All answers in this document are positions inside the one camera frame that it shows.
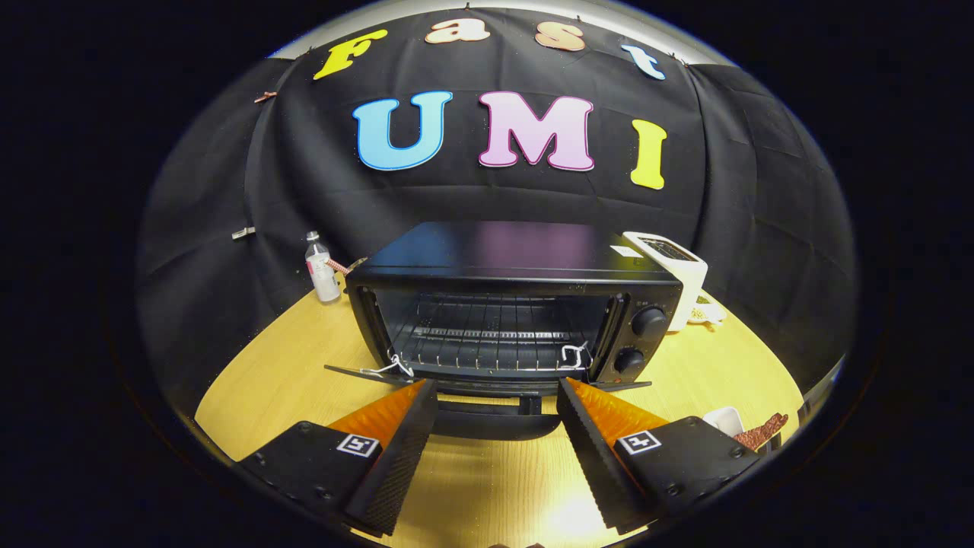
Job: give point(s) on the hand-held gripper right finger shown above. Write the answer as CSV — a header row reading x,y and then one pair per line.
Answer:
x,y
601,464

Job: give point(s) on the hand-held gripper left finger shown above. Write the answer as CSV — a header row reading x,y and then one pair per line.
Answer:
x,y
396,464

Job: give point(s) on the black toaster oven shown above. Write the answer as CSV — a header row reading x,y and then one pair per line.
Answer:
x,y
502,259

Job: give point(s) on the white pop-up toaster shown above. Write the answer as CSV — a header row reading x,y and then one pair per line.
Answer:
x,y
681,266

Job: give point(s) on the white ribbed plate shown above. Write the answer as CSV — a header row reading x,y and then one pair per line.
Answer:
x,y
723,418

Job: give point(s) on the small white dish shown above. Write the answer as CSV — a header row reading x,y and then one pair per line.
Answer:
x,y
708,313

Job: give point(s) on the small clear plastic bottle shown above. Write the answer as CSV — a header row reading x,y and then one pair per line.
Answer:
x,y
323,274

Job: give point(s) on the pink striped straw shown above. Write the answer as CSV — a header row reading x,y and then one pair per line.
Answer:
x,y
338,266

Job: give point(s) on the silver metal clip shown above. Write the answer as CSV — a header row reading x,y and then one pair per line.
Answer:
x,y
243,233

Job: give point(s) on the black backdrop cloth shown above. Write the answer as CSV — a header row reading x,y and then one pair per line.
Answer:
x,y
487,190

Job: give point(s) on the pink clothes clip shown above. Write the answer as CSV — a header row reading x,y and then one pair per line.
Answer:
x,y
265,97

